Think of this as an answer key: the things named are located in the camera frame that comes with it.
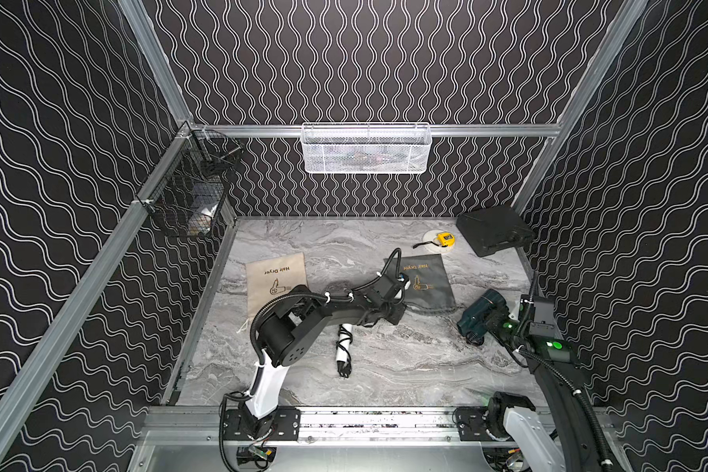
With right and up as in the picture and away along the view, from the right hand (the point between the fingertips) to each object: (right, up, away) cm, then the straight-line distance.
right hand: (487, 315), depth 81 cm
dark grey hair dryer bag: (-11, +6, +20) cm, 23 cm away
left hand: (-22, +1, +13) cm, 25 cm away
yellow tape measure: (-3, +22, +29) cm, 37 cm away
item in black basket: (-81, +26, +2) cm, 85 cm away
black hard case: (+18, +26, +36) cm, 48 cm away
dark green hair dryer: (-4, -2, 0) cm, 4 cm away
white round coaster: (-7, +23, +33) cm, 41 cm away
